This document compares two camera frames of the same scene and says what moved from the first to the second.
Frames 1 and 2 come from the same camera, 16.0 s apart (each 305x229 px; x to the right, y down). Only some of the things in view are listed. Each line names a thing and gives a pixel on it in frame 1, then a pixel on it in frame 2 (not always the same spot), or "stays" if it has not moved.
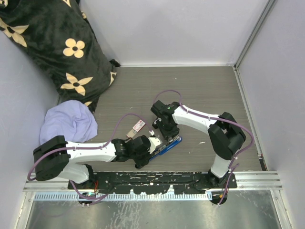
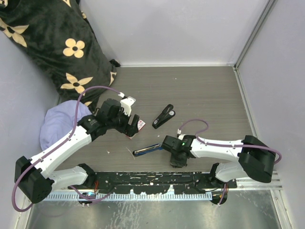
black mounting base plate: (154, 182) stays
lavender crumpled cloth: (71, 119) stays
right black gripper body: (168, 130) to (176, 161)
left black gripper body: (140, 159) to (120, 122)
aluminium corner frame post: (249, 42) stays
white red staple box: (136, 129) stays
